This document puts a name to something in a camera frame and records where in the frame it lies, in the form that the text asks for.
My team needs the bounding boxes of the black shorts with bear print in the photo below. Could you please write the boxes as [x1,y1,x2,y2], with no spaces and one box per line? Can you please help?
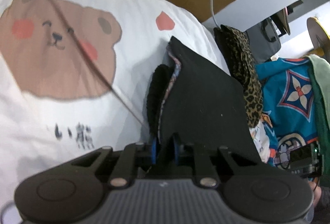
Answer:
[147,37,261,162]

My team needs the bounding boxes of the person right hand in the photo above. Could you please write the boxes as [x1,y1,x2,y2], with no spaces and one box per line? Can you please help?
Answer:
[309,181,329,211]

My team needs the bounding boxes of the teal patterned cloth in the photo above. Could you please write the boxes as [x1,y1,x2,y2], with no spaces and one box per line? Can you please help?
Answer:
[256,58,318,170]

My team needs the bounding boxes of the light green cloth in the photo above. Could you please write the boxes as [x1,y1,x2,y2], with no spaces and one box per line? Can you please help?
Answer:
[307,55,329,154]

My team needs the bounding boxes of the leopard print cushion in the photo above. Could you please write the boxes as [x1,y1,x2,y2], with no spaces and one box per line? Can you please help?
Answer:
[213,25,263,128]

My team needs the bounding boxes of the cream bear print blanket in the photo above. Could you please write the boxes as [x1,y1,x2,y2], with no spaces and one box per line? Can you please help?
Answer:
[1,0,228,223]

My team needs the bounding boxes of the grey bag with handle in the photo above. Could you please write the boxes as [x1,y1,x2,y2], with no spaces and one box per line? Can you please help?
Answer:
[245,18,281,64]

